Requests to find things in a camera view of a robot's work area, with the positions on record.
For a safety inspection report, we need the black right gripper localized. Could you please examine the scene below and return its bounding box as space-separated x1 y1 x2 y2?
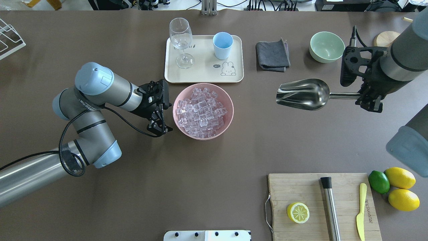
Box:
340 46 402 113

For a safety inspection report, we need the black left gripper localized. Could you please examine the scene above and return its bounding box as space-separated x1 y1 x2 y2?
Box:
130 79 173 135

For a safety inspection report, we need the pink bowl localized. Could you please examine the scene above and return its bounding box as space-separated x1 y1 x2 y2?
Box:
173 83 234 140

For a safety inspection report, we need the metal ice scoop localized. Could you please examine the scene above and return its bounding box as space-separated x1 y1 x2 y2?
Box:
276 78 361 111

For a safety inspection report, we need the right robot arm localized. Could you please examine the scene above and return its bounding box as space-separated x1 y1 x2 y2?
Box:
340 9 428 177

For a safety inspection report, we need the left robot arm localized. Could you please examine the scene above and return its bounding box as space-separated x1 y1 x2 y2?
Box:
0 62 172 207

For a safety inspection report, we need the clear ice cubes pile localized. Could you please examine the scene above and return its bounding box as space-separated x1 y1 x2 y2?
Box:
173 87 228 139

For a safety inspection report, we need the light blue cup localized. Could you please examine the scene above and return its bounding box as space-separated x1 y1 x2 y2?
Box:
213 32 234 60

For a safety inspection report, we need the wooden mug tree stand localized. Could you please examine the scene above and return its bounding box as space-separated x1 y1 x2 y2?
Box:
373 31 401 47

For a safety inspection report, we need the green bowl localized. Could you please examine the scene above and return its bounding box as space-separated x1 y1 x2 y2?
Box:
309 31 345 64

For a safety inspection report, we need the cream serving tray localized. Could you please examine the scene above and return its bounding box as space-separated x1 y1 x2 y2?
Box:
165 35 244 83

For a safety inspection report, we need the green lime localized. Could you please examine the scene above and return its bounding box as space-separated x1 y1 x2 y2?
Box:
368 170 390 194

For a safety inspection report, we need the yellow lemon upper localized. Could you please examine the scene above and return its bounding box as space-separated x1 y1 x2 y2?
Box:
384 167 416 189

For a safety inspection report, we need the yellow lemon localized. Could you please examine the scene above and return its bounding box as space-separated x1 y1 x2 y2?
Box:
384 167 416 189
388 189 420 212

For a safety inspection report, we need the metal muddler black tip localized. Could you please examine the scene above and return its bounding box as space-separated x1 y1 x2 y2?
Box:
320 177 341 241

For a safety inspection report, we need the clear wine glass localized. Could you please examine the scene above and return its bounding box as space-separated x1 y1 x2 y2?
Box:
169 18 194 69

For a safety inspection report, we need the yellow lemon lower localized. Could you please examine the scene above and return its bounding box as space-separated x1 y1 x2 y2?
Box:
388 189 420 212

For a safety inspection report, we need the dark grey folded cloth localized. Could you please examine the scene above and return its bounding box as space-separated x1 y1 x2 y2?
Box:
256 38 290 73

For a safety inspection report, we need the yellow plastic knife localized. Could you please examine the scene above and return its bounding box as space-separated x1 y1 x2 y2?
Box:
356 183 367 241

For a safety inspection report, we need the wooden cutting board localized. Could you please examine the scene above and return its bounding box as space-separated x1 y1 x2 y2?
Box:
267 173 369 241

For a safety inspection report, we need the half lemon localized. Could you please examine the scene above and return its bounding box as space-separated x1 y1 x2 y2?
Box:
287 202 310 224

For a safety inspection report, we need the aluminium frame post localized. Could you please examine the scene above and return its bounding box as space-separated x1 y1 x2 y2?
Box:
201 0 218 16

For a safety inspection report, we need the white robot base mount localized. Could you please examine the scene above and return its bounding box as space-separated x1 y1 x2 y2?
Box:
163 229 252 241

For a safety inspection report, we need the white wire cup rack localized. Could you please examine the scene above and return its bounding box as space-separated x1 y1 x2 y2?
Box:
0 19 26 60

